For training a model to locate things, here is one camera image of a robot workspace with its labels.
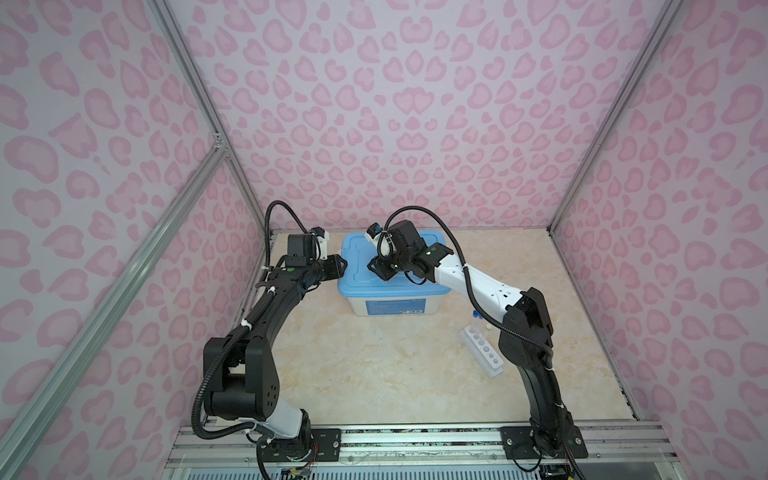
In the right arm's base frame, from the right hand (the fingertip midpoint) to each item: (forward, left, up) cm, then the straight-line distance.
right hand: (376, 260), depth 87 cm
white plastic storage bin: (-8, -6, -11) cm, 16 cm away
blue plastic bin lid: (-6, +4, -1) cm, 8 cm away
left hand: (+1, +10, 0) cm, 10 cm away
